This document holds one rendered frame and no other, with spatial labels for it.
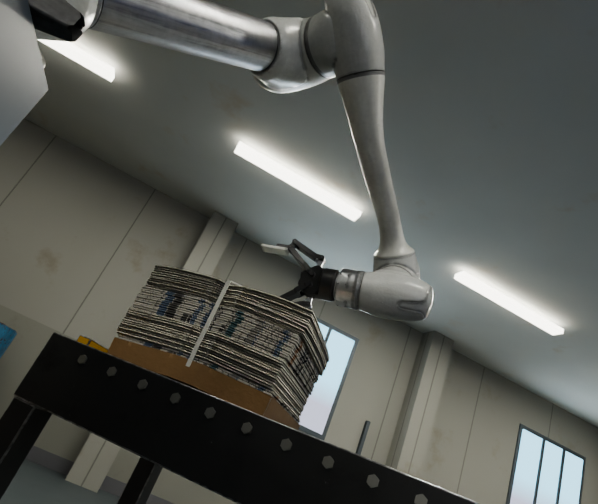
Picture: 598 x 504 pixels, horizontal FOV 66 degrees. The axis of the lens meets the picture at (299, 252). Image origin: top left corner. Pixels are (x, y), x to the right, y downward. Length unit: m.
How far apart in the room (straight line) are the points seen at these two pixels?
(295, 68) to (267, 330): 0.55
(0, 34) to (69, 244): 4.97
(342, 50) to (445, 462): 5.80
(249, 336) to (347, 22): 0.64
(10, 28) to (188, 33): 0.45
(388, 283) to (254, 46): 0.56
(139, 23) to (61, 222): 4.73
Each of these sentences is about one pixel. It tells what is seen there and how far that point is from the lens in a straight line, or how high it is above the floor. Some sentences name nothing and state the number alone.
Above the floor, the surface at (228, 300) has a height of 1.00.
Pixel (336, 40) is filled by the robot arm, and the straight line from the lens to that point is 1.02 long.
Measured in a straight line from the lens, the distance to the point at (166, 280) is 1.06.
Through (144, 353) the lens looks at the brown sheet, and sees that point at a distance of 1.00.
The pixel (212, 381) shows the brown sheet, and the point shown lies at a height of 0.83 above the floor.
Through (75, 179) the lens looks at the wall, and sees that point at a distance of 5.70.
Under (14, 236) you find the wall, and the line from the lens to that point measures 5.53.
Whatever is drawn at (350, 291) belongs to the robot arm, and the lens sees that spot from 1.04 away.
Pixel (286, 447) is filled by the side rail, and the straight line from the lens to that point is 0.72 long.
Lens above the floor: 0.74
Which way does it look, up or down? 24 degrees up
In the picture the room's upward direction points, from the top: 24 degrees clockwise
